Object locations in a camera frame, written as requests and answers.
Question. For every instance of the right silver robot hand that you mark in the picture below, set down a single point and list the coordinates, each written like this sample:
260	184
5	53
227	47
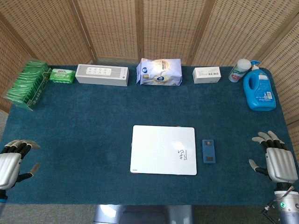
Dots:
280	165

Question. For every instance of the blue detergent pump bottle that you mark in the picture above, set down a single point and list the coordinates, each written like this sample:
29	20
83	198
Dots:
260	91

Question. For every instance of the white-lidded wipes canister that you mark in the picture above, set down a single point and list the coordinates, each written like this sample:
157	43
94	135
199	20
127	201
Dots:
237	72

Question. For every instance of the small white carton box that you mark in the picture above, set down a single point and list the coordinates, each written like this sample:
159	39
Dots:
206	74

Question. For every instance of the grey robot torso base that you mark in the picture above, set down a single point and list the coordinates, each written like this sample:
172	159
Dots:
142	214

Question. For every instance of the green tea packet display box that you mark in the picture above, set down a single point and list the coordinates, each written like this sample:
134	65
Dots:
25	88

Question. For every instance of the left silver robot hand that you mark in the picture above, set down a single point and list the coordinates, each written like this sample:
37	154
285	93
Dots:
9	168

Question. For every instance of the green wet wipes pack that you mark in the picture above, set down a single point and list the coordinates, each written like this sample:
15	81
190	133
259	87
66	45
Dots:
61	75

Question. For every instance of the white rectangular whiteboard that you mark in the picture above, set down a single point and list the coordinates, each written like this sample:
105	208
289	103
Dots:
154	151

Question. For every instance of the long white power strip box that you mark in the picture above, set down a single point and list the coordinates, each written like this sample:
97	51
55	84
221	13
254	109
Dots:
102	75

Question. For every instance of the blue carpet table cover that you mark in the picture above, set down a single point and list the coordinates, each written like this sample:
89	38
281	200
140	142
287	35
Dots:
93	121

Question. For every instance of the pale blue tissue pack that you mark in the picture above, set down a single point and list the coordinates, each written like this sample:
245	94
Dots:
160	72

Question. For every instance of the blue whiteboard eraser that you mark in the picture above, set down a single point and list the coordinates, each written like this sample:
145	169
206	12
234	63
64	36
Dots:
208	151

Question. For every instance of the bamboo folding screen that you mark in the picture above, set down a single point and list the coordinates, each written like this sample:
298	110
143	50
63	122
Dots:
116	28

